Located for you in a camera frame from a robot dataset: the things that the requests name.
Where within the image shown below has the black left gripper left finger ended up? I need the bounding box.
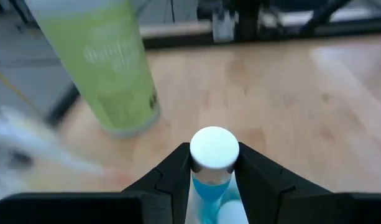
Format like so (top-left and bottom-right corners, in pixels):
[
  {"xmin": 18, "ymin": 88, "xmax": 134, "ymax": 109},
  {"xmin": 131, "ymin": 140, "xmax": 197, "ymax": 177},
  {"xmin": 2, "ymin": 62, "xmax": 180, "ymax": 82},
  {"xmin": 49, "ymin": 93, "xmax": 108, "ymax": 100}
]
[{"xmin": 0, "ymin": 142, "xmax": 193, "ymax": 224}]

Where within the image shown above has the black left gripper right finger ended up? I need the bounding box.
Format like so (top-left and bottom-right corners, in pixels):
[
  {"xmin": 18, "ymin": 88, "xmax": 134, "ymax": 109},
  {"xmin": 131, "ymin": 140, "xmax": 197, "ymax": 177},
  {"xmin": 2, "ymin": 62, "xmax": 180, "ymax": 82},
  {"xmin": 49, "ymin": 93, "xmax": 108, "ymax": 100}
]
[{"xmin": 235, "ymin": 142, "xmax": 381, "ymax": 224}]

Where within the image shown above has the white-capped blue toothpaste tube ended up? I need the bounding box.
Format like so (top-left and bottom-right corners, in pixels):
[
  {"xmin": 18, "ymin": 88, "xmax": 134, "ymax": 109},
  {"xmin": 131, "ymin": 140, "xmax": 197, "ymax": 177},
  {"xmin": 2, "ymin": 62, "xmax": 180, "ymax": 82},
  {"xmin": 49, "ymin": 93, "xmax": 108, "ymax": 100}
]
[{"xmin": 185, "ymin": 126, "xmax": 241, "ymax": 224}]

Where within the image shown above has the orange clear toothbrush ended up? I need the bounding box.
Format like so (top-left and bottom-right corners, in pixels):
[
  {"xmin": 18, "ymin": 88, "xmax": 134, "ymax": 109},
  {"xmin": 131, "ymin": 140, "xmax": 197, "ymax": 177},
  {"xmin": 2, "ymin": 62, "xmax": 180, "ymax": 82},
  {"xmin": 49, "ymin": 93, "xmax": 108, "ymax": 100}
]
[{"xmin": 0, "ymin": 107, "xmax": 132, "ymax": 187}]

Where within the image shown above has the green cylindrical canister white lid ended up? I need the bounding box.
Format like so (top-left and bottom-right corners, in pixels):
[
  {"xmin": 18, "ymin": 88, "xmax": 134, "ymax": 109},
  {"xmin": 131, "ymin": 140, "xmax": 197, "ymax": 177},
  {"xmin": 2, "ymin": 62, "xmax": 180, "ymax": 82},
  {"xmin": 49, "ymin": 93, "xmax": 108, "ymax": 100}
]
[{"xmin": 24, "ymin": 0, "xmax": 162, "ymax": 139}]

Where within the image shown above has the black aluminium table frame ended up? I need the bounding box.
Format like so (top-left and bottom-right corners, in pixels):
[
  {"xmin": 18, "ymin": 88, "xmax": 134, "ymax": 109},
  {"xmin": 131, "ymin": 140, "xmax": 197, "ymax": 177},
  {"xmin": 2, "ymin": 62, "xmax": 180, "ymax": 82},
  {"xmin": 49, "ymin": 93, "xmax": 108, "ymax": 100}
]
[{"xmin": 44, "ymin": 0, "xmax": 381, "ymax": 128}]

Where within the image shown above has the yellow floor cable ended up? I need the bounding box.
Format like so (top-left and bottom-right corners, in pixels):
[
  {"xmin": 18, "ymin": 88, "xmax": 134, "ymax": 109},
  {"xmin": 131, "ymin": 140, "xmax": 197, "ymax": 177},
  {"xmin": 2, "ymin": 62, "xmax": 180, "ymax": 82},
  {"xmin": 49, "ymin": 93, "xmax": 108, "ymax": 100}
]
[{"xmin": 0, "ymin": 67, "xmax": 39, "ymax": 110}]

